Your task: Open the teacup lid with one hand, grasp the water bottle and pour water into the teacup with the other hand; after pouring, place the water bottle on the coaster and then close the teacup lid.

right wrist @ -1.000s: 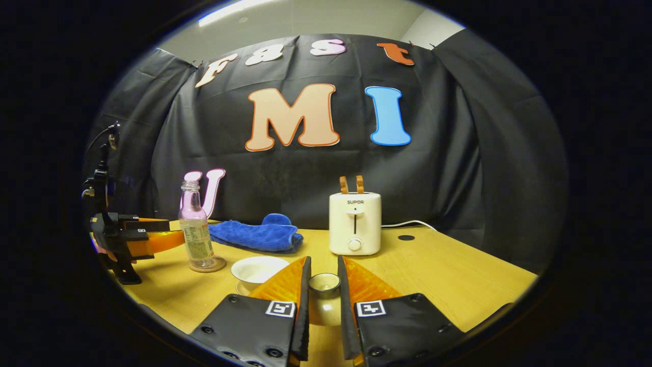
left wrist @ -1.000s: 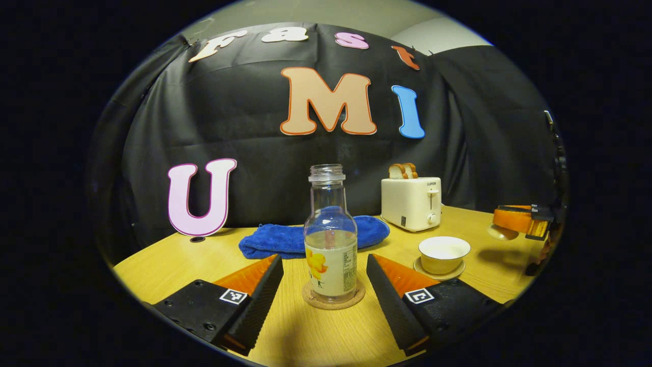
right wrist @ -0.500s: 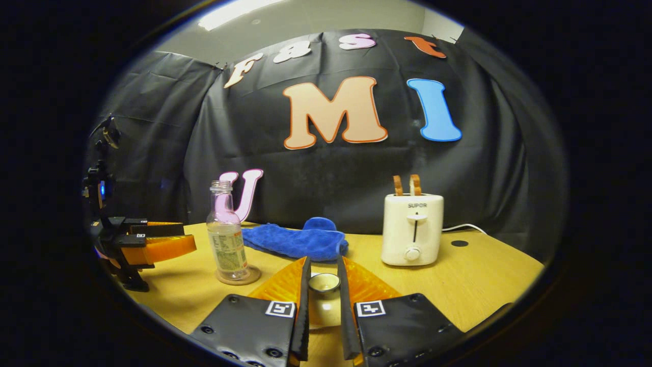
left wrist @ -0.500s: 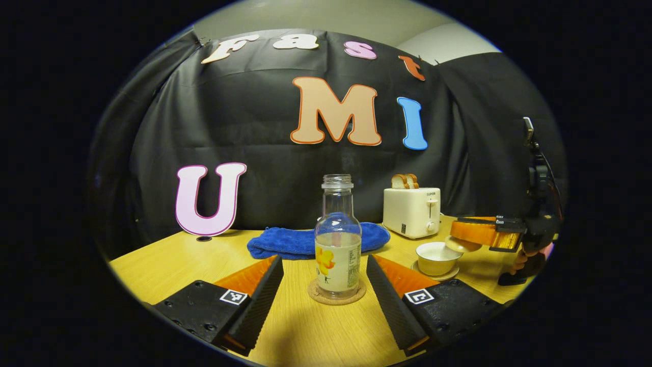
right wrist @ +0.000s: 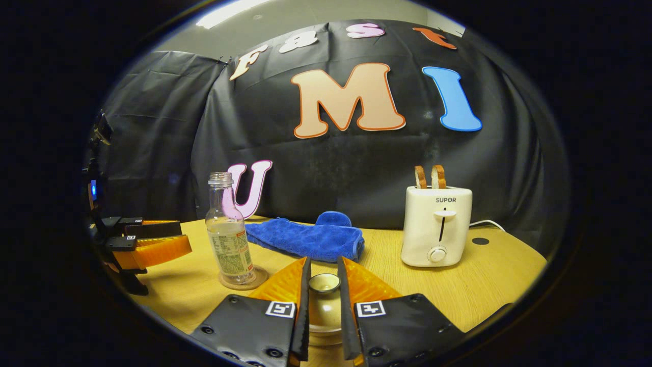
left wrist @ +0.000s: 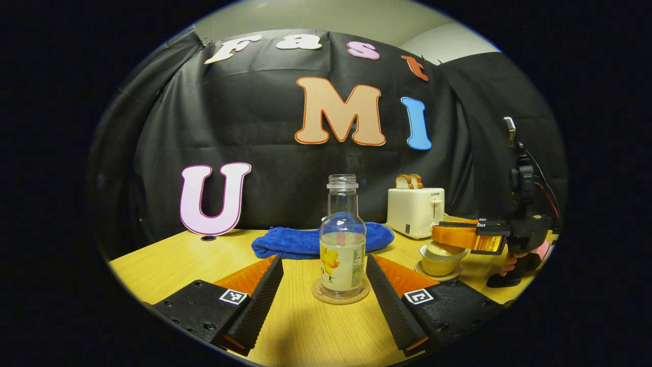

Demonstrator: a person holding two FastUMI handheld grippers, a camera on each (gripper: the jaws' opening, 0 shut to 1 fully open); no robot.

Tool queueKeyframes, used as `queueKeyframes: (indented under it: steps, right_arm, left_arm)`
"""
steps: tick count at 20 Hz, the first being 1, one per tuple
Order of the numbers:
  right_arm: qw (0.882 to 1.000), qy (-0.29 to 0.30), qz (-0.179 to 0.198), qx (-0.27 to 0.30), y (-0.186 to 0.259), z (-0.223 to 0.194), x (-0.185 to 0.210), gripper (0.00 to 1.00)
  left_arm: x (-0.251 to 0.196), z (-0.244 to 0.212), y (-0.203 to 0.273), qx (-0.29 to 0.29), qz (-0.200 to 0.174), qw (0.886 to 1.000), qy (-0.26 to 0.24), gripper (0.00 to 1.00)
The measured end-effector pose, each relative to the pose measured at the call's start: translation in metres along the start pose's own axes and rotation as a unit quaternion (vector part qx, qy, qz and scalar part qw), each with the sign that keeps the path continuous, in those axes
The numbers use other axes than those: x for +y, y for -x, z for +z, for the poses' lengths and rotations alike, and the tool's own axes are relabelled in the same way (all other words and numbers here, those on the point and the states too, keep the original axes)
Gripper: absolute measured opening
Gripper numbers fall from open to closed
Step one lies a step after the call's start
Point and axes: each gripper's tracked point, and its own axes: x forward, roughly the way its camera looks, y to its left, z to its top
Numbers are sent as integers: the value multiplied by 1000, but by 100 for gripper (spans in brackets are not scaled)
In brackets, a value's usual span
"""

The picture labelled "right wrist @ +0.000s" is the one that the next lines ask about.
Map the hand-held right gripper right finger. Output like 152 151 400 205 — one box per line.
337 255 465 367

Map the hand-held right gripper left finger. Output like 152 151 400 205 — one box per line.
189 256 312 367

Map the clear plastic water bottle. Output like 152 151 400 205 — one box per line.
205 172 257 285

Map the cream ceramic teacup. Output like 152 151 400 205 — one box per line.
308 329 343 349

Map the cream teacup lid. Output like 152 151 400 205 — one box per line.
309 273 341 333

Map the white toaster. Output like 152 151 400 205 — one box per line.
401 186 473 268

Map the blue towel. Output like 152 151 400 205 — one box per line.
246 211 365 263

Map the black backdrop cloth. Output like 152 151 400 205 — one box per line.
84 19 570 255

